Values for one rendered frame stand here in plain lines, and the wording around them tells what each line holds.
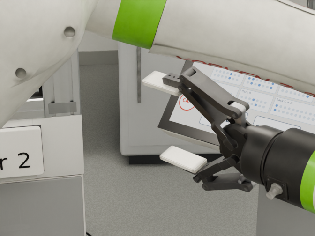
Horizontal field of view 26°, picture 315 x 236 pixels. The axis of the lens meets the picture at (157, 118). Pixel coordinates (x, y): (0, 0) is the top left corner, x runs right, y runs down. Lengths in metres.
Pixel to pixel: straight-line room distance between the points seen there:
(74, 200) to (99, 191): 1.55
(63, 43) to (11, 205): 1.01
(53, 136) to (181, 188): 1.69
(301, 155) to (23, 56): 0.38
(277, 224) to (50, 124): 0.53
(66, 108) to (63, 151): 0.10
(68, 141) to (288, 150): 0.77
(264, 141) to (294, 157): 0.05
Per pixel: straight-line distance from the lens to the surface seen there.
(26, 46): 0.58
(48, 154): 1.53
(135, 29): 0.74
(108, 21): 0.74
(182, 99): 1.38
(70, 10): 0.60
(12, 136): 1.49
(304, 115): 1.27
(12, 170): 1.52
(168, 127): 1.37
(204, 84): 0.89
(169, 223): 2.88
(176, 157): 1.02
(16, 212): 1.59
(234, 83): 1.34
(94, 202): 3.04
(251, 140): 0.87
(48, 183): 1.56
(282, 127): 1.27
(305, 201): 0.83
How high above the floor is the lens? 1.52
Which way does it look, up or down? 23 degrees down
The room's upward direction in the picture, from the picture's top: straight up
